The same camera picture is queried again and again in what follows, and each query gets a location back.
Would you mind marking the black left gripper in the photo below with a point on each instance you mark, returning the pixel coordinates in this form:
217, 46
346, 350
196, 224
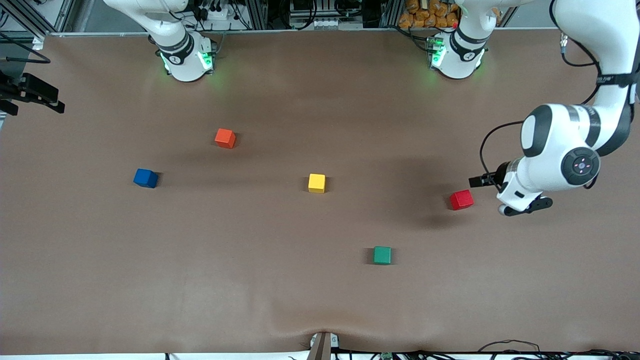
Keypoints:
492, 178

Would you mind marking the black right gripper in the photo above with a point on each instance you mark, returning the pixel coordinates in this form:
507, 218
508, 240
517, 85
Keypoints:
22, 89

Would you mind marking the red cube block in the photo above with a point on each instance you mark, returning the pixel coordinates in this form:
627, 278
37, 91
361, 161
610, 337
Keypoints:
461, 200

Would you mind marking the blue cube block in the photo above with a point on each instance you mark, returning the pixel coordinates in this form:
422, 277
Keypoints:
145, 177

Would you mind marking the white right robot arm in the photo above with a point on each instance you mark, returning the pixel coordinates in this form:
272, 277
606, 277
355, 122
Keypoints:
187, 70

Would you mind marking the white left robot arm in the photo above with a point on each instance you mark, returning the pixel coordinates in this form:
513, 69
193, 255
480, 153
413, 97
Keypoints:
550, 145

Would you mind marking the green cube block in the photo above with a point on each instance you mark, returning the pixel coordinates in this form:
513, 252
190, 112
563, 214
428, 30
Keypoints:
382, 255

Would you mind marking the yellow cube block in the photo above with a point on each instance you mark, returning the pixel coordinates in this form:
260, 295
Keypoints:
316, 182

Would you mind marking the orange mesh bag pile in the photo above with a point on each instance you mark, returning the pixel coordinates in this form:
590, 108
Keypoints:
425, 15

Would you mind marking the orange cube block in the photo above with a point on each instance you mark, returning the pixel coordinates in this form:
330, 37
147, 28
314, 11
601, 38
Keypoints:
225, 137

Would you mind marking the brown table mat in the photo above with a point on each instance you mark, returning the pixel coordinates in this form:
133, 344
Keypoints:
320, 300

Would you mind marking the white power strip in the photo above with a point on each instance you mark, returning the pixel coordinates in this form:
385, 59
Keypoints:
225, 15

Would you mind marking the white terminal block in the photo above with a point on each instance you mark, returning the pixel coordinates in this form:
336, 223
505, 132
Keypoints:
326, 23

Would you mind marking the aluminium frame profile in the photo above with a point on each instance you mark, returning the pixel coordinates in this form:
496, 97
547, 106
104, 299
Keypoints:
26, 17

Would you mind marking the aluminium frame post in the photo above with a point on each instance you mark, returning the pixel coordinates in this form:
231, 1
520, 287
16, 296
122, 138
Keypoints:
256, 12
391, 12

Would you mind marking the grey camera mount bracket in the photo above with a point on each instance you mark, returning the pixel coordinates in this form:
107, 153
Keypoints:
320, 347

